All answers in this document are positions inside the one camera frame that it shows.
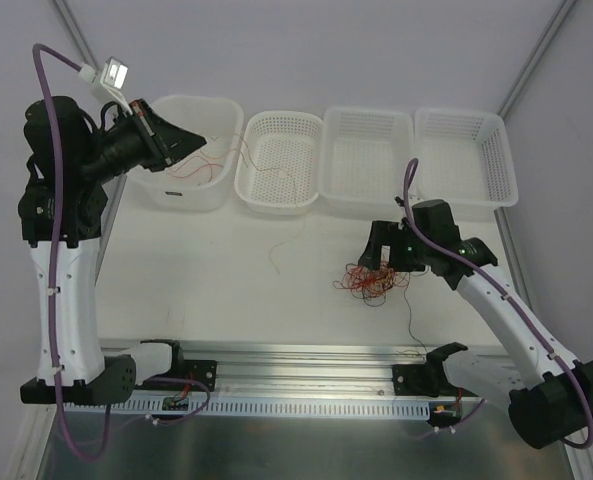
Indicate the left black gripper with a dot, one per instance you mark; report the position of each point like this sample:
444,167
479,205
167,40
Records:
152,136

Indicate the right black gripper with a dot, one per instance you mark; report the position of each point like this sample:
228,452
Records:
393,240

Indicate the red orange wire ball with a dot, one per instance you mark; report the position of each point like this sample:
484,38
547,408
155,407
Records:
371,286

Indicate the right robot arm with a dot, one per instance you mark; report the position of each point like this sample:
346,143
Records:
549,395

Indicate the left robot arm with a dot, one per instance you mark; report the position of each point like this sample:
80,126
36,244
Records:
61,221

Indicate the white solid plastic tub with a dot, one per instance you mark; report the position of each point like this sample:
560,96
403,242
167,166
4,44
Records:
202,181

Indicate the white slotted basket middle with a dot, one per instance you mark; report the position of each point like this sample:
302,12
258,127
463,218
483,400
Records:
363,157

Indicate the white slotted basket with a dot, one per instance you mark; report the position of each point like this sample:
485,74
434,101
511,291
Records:
363,157
464,159

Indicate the white slotted basket right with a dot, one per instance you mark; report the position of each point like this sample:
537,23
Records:
464,159

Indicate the white round-hole basket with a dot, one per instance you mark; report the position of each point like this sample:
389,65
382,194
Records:
277,162

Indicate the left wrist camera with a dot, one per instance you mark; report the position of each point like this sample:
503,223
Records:
106,82

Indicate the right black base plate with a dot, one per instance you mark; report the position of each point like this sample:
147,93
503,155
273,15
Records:
421,380

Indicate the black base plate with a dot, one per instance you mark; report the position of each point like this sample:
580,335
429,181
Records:
202,371
421,380

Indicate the white slotted cable duct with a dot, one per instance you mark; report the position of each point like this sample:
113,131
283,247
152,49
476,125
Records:
380,409

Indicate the left frame post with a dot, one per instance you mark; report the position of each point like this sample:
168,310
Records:
115,118

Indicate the frame post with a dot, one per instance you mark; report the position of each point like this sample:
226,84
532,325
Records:
556,23
115,118

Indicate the aluminium mounting rail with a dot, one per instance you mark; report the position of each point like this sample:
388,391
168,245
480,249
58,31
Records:
303,370

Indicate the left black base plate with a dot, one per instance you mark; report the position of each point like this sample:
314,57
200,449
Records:
202,371

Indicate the right frame post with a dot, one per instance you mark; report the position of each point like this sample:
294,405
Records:
556,23

